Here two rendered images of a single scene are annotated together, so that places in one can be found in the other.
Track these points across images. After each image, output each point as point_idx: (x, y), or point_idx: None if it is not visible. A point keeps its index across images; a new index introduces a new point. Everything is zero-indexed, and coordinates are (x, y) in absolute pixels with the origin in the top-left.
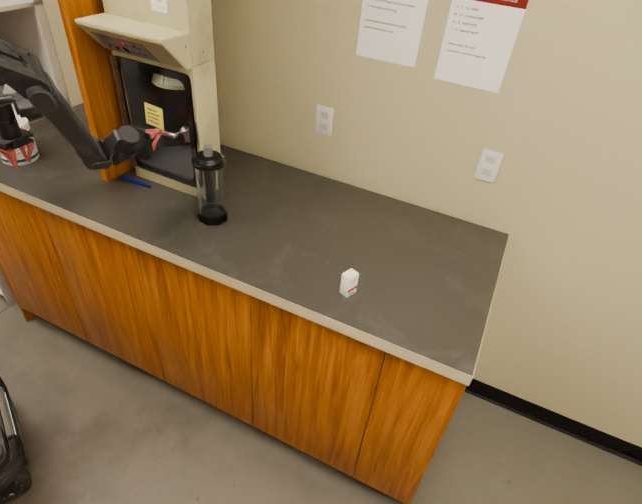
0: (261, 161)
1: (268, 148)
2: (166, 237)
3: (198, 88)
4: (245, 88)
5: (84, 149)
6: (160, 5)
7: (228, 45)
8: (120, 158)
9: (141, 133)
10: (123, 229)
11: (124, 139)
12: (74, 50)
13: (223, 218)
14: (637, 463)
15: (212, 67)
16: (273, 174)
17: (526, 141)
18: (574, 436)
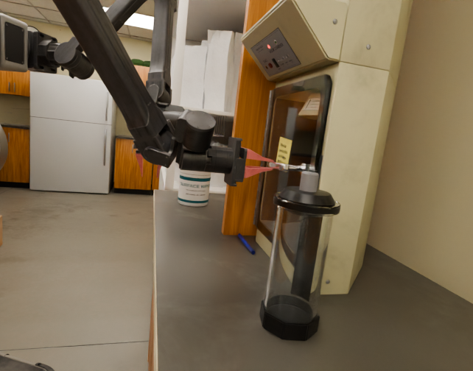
0: (446, 294)
1: (468, 281)
2: (187, 307)
3: (342, 99)
4: (449, 179)
5: (130, 114)
6: None
7: (438, 121)
8: (183, 157)
9: (234, 143)
10: (163, 271)
11: (186, 120)
12: (239, 81)
13: (297, 330)
14: None
15: (381, 81)
16: (462, 320)
17: None
18: None
